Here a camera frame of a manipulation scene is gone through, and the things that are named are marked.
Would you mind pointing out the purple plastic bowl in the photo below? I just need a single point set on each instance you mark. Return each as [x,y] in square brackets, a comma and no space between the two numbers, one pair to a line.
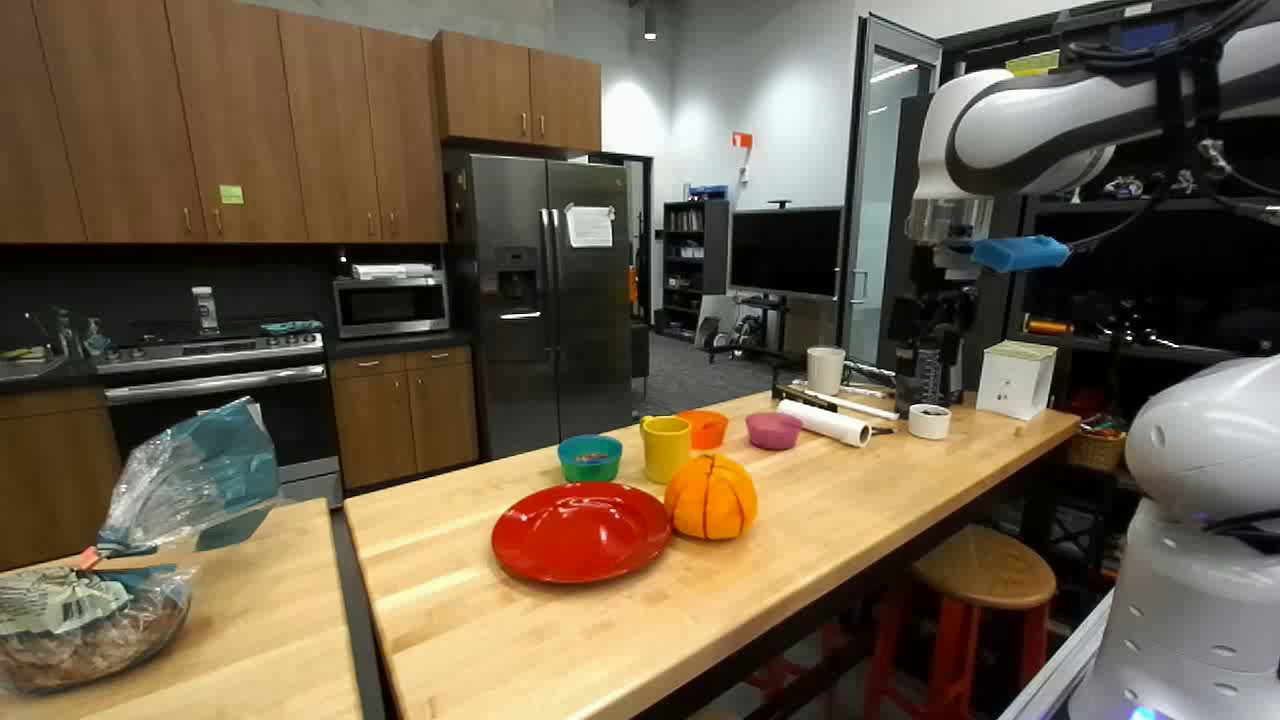
[774,428]

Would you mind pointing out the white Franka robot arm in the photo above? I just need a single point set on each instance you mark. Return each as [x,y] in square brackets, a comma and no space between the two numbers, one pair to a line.
[1200,600]

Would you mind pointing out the orange bowl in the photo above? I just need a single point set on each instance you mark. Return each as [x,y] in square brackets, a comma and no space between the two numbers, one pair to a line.
[711,428]

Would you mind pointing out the teal blue bowl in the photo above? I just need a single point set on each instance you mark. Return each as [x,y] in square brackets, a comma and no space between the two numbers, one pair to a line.
[588,460]

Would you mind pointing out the yellow cup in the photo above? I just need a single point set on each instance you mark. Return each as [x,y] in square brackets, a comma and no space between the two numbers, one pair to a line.
[665,450]

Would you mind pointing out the dark bookshelf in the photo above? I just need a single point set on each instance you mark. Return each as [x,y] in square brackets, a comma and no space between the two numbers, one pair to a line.
[694,266]

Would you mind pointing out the stainless steel refrigerator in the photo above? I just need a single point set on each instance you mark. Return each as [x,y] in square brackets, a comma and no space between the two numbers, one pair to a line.
[541,320]

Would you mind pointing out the white paper on refrigerator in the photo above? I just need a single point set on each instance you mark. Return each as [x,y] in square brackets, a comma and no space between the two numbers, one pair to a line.
[588,227]

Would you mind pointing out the orange pumpkin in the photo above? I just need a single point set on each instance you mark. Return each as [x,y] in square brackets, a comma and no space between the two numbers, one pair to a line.
[711,501]

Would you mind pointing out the blue item on bookshelf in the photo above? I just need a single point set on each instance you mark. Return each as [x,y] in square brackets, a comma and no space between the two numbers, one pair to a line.
[711,194]

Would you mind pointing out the white cup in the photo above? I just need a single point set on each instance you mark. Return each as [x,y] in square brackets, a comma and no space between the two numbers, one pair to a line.
[824,368]

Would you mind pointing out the red plate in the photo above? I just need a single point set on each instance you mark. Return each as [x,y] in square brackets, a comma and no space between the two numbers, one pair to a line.
[580,538]

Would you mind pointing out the white paper towel roll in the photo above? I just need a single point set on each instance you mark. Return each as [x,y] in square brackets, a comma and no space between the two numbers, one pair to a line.
[824,420]

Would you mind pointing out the brown base cabinet beside refrigerator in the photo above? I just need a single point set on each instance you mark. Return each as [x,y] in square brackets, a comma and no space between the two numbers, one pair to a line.
[404,419]

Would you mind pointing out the silver microwave oven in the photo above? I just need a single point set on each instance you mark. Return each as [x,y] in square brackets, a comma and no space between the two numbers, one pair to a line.
[389,311]

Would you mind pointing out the glass door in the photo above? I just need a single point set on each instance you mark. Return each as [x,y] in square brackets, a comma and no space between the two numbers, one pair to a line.
[875,200]

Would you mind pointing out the white cardboard box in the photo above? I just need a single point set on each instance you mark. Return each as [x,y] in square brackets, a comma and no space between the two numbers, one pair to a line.
[1017,381]

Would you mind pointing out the wooden stool with red legs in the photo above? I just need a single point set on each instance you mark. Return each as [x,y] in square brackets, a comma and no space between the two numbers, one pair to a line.
[986,568]

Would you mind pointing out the stainless steel stove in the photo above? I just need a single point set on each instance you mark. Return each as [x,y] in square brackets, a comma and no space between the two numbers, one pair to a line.
[215,385]

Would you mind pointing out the green sticky note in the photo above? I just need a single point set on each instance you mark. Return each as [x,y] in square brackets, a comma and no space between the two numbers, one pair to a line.
[234,194]

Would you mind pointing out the clear plastic food bag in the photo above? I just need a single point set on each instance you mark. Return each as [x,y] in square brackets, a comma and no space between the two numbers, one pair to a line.
[163,521]

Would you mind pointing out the black metal shelf rack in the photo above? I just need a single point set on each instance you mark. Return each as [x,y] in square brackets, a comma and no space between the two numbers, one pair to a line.
[1173,293]

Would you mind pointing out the brown base cabinet beside stove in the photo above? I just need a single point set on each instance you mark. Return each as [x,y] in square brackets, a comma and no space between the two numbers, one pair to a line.
[53,473]

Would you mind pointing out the orange wall sign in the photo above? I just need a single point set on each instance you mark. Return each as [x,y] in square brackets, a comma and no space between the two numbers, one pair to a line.
[741,141]

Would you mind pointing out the brown wall cabinet above refrigerator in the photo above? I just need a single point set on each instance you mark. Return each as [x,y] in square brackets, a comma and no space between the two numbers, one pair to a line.
[513,90]

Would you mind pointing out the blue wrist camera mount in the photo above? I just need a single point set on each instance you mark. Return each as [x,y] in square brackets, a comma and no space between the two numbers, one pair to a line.
[1022,252]

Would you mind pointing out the long brown wall cabinets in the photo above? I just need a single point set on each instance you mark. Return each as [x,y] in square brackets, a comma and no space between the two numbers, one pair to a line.
[202,104]

